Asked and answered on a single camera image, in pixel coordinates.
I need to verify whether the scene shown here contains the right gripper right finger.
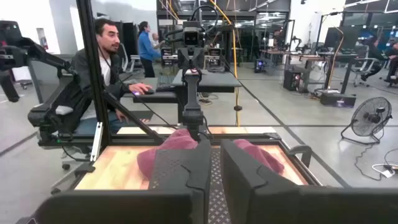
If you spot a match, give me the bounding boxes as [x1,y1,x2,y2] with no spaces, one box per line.
[221,139,398,224]

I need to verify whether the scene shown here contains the black aluminium table frame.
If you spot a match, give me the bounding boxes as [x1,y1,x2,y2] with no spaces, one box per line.
[73,0,323,191]

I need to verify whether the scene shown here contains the black desk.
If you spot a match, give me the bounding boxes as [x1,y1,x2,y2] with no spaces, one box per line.
[123,76,178,105]
[172,68,243,125]

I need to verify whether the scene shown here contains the black monitor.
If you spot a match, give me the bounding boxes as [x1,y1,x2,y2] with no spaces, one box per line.
[323,26,363,50]

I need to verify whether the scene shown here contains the long workbench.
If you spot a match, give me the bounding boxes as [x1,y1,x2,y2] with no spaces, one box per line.
[259,49,358,94]

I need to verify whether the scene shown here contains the black equipment box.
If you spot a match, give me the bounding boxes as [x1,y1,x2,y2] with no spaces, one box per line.
[160,46,175,68]
[206,46,227,73]

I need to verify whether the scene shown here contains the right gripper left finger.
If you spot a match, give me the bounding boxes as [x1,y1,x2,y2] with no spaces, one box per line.
[18,139,213,224]

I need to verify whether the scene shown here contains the person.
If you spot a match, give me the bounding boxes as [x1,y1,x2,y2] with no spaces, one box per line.
[384,42,398,85]
[55,17,154,134]
[151,32,165,50]
[360,37,386,82]
[136,21,162,78]

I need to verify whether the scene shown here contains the black cabinet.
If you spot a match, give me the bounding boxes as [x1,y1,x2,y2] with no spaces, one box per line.
[113,21,139,58]

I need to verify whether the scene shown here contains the maroon baseball cap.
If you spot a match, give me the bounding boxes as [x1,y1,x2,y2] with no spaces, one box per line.
[136,128,200,181]
[233,139,285,175]

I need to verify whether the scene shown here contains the yellow hanging cable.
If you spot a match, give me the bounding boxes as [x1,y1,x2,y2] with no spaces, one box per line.
[207,0,243,128]

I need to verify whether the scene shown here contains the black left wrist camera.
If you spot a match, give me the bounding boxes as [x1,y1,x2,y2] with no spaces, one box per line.
[182,21,200,48]

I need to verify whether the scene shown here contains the silver mounting bracket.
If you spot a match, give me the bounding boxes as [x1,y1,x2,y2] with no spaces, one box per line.
[90,121,104,162]

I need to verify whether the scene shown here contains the white power strip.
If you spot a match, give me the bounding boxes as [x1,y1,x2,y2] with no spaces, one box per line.
[371,162,398,179]

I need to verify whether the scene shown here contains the black floor fan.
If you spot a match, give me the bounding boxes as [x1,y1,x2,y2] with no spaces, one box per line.
[340,96,394,146]

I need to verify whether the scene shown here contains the black office chair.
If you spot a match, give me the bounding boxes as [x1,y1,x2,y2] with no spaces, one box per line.
[351,46,382,88]
[27,74,105,175]

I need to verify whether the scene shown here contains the black computer tower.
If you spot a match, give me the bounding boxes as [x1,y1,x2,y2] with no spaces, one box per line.
[320,92,358,109]
[282,68,303,92]
[254,58,267,74]

